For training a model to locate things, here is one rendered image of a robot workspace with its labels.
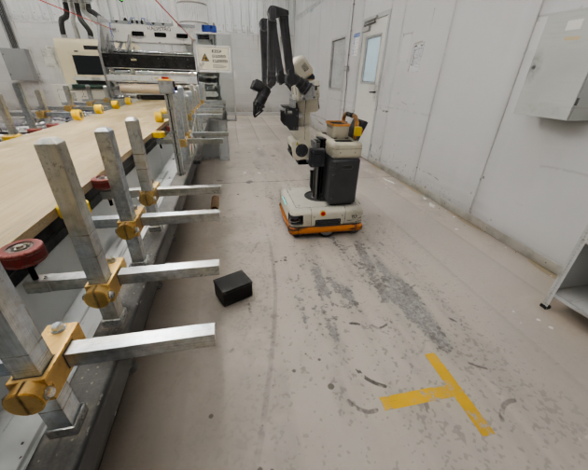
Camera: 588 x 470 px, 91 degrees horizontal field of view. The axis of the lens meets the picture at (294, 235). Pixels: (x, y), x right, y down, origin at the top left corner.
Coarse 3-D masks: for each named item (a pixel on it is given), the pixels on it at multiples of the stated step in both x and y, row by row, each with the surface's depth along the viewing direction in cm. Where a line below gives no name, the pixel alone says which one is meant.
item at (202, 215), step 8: (96, 216) 88; (104, 216) 88; (112, 216) 89; (144, 216) 89; (152, 216) 89; (160, 216) 90; (168, 216) 90; (176, 216) 91; (184, 216) 92; (192, 216) 92; (200, 216) 93; (208, 216) 93; (216, 216) 94; (96, 224) 87; (104, 224) 88; (112, 224) 88; (144, 224) 90; (152, 224) 91; (160, 224) 91
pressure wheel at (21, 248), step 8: (24, 240) 65; (32, 240) 66; (40, 240) 66; (0, 248) 62; (8, 248) 63; (16, 248) 62; (24, 248) 63; (32, 248) 62; (40, 248) 64; (0, 256) 60; (8, 256) 60; (16, 256) 60; (24, 256) 61; (32, 256) 62; (40, 256) 64; (8, 264) 60; (16, 264) 61; (24, 264) 61; (32, 264) 62; (32, 272) 66
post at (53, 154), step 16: (48, 144) 50; (64, 144) 53; (48, 160) 51; (64, 160) 52; (48, 176) 52; (64, 176) 53; (64, 192) 54; (80, 192) 57; (64, 208) 56; (80, 208) 57; (80, 224) 58; (80, 240) 59; (96, 240) 62; (80, 256) 61; (96, 256) 61; (96, 272) 63; (112, 304) 68
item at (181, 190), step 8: (104, 192) 107; (136, 192) 109; (160, 192) 111; (168, 192) 112; (176, 192) 112; (184, 192) 113; (192, 192) 113; (200, 192) 114; (208, 192) 115; (216, 192) 115
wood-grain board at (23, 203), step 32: (64, 128) 197; (96, 128) 200; (160, 128) 214; (0, 160) 123; (32, 160) 124; (96, 160) 127; (0, 192) 92; (32, 192) 92; (0, 224) 73; (32, 224) 74
